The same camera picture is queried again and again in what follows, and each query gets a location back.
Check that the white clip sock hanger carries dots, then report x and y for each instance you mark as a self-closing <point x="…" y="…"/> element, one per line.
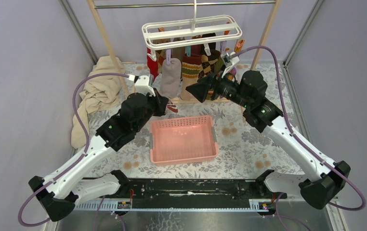
<point x="188" y="32"/>

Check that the striped beige maroon sock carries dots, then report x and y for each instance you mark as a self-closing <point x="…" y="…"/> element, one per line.
<point x="191" y="66"/>

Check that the floral patterned mat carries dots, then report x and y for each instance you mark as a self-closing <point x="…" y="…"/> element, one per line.
<point x="243" y="153"/>

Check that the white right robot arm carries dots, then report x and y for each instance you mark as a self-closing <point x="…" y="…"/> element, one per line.
<point x="322" y="178"/>

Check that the pink plastic basket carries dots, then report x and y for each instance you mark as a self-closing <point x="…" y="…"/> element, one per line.
<point x="183" y="140"/>

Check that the red sock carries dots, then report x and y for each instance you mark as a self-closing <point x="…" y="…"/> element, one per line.
<point x="152" y="65"/>

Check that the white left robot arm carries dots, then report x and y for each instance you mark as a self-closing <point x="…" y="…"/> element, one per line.
<point x="60" y="192"/>

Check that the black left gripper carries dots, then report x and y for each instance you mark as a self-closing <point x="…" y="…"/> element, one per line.
<point x="160" y="102"/>

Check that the beige crumpled cloth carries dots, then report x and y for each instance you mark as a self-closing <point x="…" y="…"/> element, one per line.
<point x="98" y="94"/>

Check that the grey maroon striped sock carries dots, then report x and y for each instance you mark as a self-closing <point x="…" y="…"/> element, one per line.
<point x="172" y="107"/>

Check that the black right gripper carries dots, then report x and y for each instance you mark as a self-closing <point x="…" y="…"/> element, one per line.
<point x="200" y="90"/>

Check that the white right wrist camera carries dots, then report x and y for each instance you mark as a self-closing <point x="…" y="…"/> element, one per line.
<point x="229" y="61"/>

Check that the orange beige argyle sock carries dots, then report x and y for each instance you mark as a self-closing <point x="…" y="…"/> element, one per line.
<point x="161" y="54"/>

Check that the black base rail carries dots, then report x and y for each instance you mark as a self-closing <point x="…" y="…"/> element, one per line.
<point x="197" y="194"/>

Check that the green orange sock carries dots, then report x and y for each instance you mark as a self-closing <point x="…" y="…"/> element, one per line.
<point x="219" y="65"/>

